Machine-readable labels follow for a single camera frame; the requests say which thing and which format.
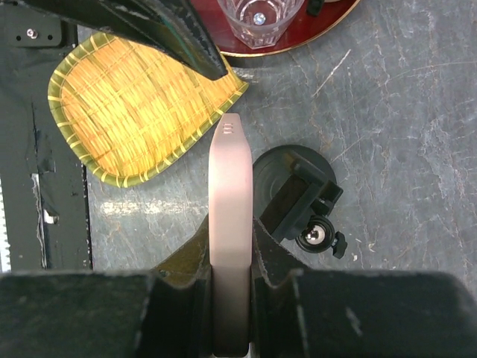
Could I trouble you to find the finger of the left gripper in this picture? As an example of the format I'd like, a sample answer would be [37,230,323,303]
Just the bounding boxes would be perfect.
[22,0,227,81]

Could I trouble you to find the clear glass tumbler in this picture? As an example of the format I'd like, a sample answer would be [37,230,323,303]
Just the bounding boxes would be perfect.
[218,0,304,49]

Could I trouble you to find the pink case smartphone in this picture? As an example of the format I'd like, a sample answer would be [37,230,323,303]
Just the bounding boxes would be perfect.
[208,113,253,357]

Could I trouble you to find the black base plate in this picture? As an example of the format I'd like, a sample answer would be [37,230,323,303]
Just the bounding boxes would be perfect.
[1,1,92,273]

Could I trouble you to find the woven bamboo basket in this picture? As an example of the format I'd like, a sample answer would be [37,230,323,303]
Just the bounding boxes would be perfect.
[48,32,248,188]

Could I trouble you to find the red round tray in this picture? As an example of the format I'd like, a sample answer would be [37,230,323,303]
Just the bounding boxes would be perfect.
[192,0,359,57]

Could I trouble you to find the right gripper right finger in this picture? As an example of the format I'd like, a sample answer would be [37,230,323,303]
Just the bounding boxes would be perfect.
[251,218,309,291]

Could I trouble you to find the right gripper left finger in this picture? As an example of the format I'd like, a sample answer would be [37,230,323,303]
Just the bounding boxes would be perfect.
[152,215,212,291]

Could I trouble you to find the black phone stand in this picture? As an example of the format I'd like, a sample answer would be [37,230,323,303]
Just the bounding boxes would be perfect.
[253,145,347,259]

